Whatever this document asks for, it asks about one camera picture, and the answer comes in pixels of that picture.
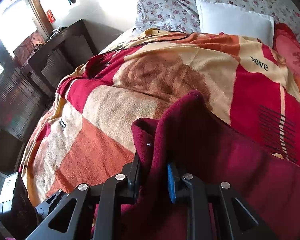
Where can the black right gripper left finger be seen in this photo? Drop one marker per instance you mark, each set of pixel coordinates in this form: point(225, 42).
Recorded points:
point(89, 212)

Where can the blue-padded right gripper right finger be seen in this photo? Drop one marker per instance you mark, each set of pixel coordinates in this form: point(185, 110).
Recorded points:
point(214, 211)

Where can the maroon knit sweater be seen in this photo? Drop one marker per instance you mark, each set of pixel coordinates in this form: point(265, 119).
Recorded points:
point(201, 144)

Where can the red orange patchwork blanket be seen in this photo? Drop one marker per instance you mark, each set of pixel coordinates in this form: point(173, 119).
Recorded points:
point(86, 136)

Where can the dark wooden slatted cabinet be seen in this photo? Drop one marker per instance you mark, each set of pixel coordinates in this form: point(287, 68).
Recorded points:
point(20, 104)

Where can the dark wooden bedside table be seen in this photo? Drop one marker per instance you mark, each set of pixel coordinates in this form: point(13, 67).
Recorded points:
point(36, 63)

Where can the red heart-shaped cushion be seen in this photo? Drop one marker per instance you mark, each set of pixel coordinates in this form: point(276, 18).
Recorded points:
point(286, 44)

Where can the white pillow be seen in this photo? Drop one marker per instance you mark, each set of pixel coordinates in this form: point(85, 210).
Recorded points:
point(230, 19)

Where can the floral white quilt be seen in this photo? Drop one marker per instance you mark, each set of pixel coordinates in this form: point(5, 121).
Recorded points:
point(182, 15)

